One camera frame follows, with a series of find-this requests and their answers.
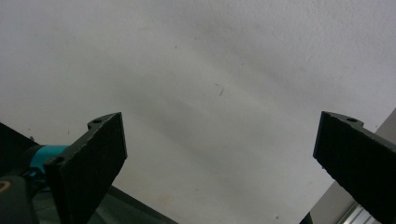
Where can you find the aluminium frame rail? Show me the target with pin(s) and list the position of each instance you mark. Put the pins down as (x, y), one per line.
(358, 216)

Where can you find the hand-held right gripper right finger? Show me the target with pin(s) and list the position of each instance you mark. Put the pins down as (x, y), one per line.
(358, 161)

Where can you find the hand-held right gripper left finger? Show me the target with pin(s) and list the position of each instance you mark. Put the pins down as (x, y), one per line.
(90, 161)

